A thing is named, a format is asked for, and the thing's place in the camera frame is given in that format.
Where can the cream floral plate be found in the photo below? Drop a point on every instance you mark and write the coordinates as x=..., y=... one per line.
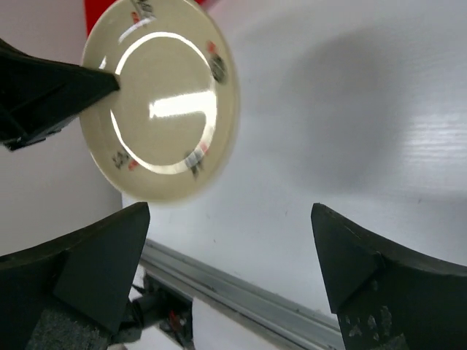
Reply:
x=169, y=129

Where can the aluminium front rail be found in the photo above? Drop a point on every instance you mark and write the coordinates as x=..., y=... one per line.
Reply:
x=286, y=324

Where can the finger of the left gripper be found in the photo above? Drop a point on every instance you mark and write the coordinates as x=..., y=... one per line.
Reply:
x=40, y=97

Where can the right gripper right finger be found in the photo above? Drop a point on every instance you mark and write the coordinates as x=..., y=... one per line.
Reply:
x=387, y=296

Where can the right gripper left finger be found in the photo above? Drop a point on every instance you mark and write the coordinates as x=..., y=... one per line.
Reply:
x=72, y=292

